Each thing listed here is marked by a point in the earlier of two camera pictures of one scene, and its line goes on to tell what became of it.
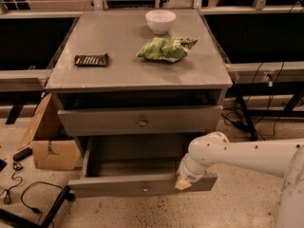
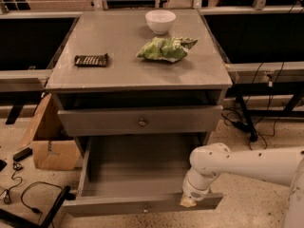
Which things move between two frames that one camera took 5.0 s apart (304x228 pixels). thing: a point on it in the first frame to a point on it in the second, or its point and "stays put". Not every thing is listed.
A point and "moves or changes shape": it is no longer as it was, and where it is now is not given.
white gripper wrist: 189,174 to 194,192
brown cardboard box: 52,148 stays put
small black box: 22,154 stays put
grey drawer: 134,166 moves or changes shape
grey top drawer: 183,120 stays put
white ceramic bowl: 160,21 stays put
